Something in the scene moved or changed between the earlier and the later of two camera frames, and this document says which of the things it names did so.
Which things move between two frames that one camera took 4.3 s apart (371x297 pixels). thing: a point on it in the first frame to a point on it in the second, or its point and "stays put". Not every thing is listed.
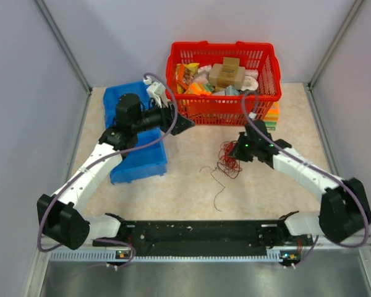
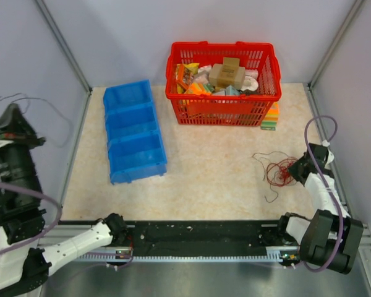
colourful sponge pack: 272,117 stays put
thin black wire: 217,193 to 28,98
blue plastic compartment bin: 149,161 stays put
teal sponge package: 230,90 stays put
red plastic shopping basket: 251,107 stays put
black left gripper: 167,115 to 15,127
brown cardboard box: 229,75 stays put
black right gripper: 238,154 to 292,168
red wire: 227,163 to 276,166
